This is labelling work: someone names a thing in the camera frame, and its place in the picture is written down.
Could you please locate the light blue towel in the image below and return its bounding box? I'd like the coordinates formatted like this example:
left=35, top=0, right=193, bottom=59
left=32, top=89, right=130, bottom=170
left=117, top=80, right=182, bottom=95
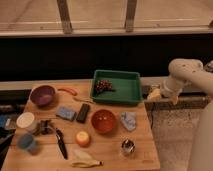
left=120, top=112, right=136, bottom=132

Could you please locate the purple bowl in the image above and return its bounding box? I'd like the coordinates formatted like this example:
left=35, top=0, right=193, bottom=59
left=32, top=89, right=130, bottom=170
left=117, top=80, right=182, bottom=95
left=30, top=85, right=56, bottom=107

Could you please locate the orange apple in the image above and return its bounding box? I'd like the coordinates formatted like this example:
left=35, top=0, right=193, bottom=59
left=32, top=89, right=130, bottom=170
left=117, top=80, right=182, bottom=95
left=76, top=131, right=90, bottom=147

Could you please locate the shiny metal cup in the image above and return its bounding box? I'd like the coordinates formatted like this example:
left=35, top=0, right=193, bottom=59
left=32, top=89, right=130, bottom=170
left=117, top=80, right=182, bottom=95
left=121, top=139, right=135, bottom=156

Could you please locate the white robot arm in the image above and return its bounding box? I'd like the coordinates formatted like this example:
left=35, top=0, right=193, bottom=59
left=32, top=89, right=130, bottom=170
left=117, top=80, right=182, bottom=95
left=147, top=58, right=213, bottom=171

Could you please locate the blue sponge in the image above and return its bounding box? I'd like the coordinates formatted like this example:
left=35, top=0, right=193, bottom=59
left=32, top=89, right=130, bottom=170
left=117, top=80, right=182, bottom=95
left=56, top=107, right=76, bottom=121

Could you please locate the thin wooden stick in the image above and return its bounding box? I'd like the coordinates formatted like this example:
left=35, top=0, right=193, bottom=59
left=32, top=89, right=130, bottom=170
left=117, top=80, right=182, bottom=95
left=73, top=97, right=94, bottom=104

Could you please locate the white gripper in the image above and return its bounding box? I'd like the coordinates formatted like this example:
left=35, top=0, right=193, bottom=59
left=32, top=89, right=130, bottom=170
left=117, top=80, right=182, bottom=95
left=147, top=77, right=183, bottom=105

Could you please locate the blue plastic cup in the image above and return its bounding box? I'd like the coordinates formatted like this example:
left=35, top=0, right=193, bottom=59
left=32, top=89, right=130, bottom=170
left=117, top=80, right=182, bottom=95
left=17, top=133, right=37, bottom=154

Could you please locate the black handled knife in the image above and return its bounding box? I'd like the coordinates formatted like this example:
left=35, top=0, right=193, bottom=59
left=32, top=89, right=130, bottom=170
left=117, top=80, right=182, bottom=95
left=55, top=129, right=68, bottom=160

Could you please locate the dark metal clamp tool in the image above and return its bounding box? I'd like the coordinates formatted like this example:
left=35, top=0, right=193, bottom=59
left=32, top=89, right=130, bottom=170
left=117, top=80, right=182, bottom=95
left=34, top=120, right=55, bottom=135

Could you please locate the black rectangular block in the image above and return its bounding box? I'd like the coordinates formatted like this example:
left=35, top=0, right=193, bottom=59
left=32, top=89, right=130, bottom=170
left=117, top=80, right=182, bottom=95
left=76, top=104, right=90, bottom=123

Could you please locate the green plastic tray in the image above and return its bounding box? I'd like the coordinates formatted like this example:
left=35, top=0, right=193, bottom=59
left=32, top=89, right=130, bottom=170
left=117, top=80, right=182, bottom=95
left=90, top=70, right=142, bottom=106

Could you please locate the dark grape bunch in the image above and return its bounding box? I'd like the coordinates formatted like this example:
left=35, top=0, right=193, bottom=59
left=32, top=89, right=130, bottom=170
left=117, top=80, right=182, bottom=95
left=95, top=80, right=113, bottom=94

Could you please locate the red-orange bowl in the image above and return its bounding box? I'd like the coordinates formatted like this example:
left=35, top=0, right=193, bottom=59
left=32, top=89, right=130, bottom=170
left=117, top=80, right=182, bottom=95
left=91, top=109, right=117, bottom=134

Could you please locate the yellow banana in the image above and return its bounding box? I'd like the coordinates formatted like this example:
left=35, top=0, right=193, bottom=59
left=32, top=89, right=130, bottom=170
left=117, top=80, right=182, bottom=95
left=70, top=149, right=104, bottom=169

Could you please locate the orange carrot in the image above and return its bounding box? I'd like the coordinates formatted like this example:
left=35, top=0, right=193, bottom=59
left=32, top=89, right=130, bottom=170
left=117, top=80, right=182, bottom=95
left=58, top=88, right=77, bottom=96

